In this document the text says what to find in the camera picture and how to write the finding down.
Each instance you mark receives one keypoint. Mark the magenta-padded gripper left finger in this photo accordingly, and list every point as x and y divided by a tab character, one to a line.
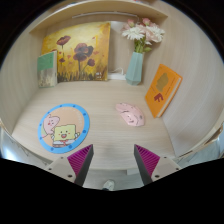
77	160

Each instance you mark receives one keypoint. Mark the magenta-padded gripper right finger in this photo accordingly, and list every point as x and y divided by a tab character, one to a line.
149	160

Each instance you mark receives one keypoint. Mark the pink computer mouse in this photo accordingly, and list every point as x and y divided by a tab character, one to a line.
130	114

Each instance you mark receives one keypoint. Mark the round cartoon mouse pad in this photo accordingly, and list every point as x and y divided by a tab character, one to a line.
63	128

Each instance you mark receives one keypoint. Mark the orange cover book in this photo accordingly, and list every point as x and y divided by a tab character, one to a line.
163	90

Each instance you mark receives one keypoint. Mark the white power strip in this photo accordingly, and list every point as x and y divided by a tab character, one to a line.
116	75

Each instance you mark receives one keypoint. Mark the teal geometric vase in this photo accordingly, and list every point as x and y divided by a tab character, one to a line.
134	68

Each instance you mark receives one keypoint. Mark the green cover book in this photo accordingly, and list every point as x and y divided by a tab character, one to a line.
46	69

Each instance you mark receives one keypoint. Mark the poppy flower canvas painting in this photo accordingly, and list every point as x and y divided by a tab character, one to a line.
80	53

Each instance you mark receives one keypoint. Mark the pink and white flowers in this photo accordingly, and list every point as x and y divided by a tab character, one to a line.
143	33

